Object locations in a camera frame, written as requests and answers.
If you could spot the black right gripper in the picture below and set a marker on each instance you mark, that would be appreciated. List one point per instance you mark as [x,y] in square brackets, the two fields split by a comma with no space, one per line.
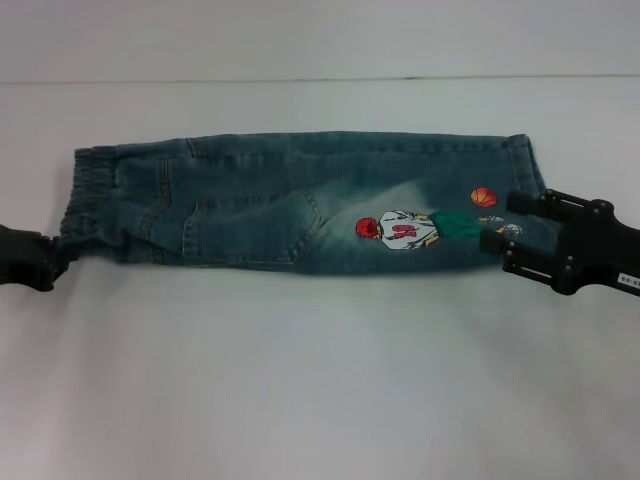
[600,250]

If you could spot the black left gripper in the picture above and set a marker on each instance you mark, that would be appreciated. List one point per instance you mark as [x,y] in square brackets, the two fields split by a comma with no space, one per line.
[17,257]

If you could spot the blue denim shorts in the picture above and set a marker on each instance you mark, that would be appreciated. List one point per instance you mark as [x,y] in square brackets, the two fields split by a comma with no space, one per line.
[275,200]

